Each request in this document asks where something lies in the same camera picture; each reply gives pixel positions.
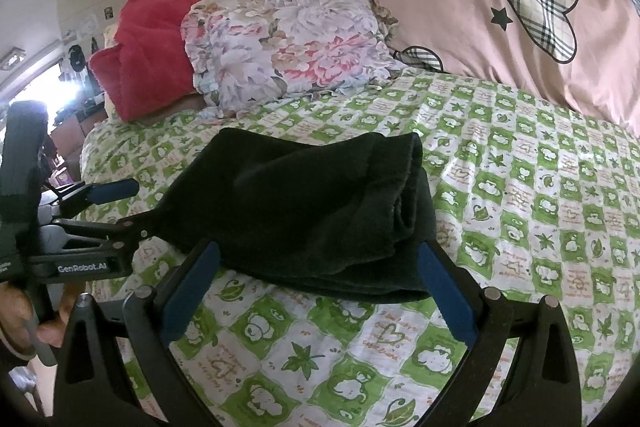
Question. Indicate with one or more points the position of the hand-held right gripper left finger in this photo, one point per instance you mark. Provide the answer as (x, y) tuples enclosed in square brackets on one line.
[(192, 292)]

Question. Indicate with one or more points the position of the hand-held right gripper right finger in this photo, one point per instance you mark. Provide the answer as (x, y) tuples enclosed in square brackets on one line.
[(447, 292)]

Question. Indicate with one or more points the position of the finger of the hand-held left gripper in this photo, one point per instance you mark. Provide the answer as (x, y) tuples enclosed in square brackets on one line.
[(107, 191), (110, 234)]

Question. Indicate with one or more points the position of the black pants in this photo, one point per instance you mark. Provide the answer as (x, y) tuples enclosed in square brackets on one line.
[(310, 217)]

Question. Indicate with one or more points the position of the person's left hand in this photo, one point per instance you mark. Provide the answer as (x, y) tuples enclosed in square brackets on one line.
[(15, 322)]

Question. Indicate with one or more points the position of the brown wooden cabinet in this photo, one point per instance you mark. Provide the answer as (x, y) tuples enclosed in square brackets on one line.
[(67, 142)]

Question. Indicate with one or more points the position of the green checked bedsheet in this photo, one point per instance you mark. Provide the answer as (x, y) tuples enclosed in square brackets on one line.
[(500, 207)]

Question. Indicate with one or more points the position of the ceiling light fixture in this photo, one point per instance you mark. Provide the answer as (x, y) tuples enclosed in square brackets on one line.
[(11, 58)]

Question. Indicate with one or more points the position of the red fleece blanket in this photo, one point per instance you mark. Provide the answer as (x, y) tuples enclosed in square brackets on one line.
[(150, 37)]

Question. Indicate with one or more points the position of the floral ruffled pillow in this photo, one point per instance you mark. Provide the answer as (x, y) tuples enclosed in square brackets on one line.
[(280, 42)]

